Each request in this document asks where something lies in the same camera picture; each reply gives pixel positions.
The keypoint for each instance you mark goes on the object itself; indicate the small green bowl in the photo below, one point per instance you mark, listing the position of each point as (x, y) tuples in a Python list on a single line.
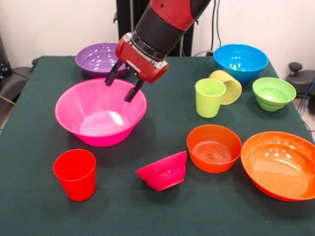
[(274, 96)]

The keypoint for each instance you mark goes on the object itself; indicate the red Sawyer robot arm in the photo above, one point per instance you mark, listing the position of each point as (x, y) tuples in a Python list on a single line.
[(162, 24)]

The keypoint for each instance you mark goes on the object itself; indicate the small orange bowl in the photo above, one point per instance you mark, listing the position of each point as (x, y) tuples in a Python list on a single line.
[(214, 159)]

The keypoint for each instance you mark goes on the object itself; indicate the large magenta bowl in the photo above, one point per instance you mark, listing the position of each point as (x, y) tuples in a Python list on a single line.
[(98, 118)]

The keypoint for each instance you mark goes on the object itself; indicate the red cup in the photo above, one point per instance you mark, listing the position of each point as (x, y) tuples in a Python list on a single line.
[(75, 179)]

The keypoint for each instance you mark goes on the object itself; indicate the yellow cup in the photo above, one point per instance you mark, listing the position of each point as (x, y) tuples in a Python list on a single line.
[(233, 91)]

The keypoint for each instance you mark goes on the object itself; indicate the purple bowl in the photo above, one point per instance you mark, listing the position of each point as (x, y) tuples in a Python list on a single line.
[(93, 61)]

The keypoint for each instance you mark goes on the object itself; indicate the blue bowl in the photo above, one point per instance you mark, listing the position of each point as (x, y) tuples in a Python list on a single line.
[(241, 64)]

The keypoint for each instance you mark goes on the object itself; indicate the large orange bowl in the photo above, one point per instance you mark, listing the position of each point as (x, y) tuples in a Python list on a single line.
[(280, 167)]

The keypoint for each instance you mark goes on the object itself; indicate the small crimson pink bowl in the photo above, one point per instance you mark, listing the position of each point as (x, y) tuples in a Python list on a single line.
[(162, 174)]

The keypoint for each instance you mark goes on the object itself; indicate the lime green cup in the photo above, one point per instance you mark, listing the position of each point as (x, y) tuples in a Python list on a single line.
[(209, 103)]

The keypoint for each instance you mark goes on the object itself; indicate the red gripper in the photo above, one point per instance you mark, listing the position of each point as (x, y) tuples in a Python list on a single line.
[(137, 59)]

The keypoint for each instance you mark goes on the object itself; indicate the black robot column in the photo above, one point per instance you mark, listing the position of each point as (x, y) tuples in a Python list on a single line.
[(125, 19)]

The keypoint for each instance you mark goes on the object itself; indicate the dark green tablecloth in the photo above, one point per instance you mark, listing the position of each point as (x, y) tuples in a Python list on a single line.
[(37, 98)]

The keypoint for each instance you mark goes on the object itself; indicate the black equipment box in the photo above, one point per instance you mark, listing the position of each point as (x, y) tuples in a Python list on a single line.
[(3, 61)]

